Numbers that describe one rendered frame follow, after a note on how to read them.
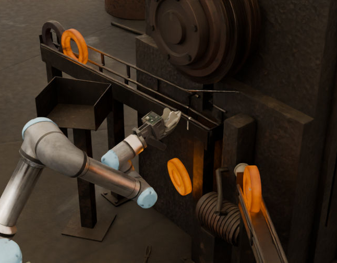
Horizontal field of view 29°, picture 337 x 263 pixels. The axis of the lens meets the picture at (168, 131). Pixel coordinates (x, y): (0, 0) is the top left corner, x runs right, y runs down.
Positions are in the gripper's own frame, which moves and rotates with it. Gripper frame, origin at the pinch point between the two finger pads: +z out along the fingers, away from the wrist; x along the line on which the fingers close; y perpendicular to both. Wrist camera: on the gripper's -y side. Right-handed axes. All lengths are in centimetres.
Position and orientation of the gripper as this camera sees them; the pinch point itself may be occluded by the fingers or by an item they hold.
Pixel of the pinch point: (178, 115)
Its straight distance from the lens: 252.3
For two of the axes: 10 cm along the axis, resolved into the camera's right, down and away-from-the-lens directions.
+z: 7.4, -5.8, 3.5
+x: -6.3, -4.0, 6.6
